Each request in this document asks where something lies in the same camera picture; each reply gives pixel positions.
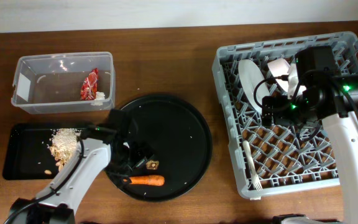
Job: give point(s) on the clear plastic bin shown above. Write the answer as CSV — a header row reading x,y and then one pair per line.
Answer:
x,y
45,84

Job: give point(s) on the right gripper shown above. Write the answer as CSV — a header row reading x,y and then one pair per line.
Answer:
x,y
278,101

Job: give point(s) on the red snack wrapper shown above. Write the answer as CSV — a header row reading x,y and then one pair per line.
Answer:
x,y
90,86

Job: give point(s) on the grey dishwasher rack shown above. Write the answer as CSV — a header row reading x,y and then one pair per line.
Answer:
x,y
284,165

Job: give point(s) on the pink bowl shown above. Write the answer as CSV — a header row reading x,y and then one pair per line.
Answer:
x,y
277,68

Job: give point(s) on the round black tray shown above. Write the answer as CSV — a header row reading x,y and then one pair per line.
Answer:
x,y
182,144

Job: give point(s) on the brown food chunk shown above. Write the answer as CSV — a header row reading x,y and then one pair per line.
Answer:
x,y
152,165

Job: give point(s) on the black rectangular tray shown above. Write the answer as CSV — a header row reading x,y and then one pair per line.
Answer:
x,y
28,156

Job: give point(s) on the white plastic fork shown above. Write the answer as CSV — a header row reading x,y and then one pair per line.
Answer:
x,y
254,176

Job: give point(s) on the orange carrot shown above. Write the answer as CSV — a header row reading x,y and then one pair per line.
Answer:
x,y
152,180

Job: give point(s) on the grey plate with rice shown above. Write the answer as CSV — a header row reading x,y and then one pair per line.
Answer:
x,y
250,75

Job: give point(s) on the pile of rice and shells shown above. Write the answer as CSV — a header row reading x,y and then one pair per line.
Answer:
x,y
63,146

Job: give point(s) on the white tissue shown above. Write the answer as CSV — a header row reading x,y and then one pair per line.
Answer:
x,y
99,96

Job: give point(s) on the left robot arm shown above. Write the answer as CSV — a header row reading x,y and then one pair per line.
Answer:
x,y
107,146

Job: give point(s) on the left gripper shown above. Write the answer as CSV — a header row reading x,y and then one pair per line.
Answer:
x,y
142,157

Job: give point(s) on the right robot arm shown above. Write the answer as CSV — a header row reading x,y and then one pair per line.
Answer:
x,y
329,102

